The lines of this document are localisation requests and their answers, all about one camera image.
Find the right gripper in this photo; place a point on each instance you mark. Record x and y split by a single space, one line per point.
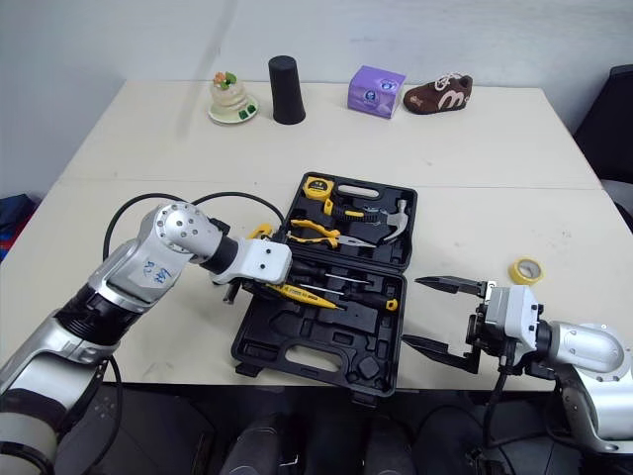
476 336

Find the yellow tester screwdriver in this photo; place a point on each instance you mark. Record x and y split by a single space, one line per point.
306 296

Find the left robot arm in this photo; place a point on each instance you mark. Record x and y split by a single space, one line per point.
123 277

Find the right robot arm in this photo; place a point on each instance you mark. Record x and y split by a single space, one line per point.
591 356

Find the black tool case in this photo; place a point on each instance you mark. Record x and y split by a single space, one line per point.
321 341

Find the black screwdriver with yellow end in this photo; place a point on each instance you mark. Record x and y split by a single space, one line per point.
368 299

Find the yellow roll of tape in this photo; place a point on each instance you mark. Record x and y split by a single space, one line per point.
518 271

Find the claw hammer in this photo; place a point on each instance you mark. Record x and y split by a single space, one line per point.
393 225

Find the robot body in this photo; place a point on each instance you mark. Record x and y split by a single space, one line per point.
316 445

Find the yellow tape measure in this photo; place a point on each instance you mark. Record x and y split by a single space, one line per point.
318 188

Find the brown shoe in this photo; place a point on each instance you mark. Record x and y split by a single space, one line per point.
435 96

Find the purple tissue box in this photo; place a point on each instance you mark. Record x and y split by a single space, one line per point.
373 94

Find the black chair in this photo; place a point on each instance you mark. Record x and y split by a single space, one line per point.
610 128

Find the black cup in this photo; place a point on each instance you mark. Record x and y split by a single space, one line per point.
287 94

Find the toy cake on plate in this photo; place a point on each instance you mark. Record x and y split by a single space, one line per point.
231 101

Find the blue and red bag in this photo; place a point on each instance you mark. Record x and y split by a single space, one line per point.
12 227

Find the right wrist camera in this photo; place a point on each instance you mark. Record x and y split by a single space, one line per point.
512 314

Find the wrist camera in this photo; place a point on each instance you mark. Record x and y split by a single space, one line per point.
512 314
264 259

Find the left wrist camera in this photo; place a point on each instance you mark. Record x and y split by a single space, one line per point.
264 259

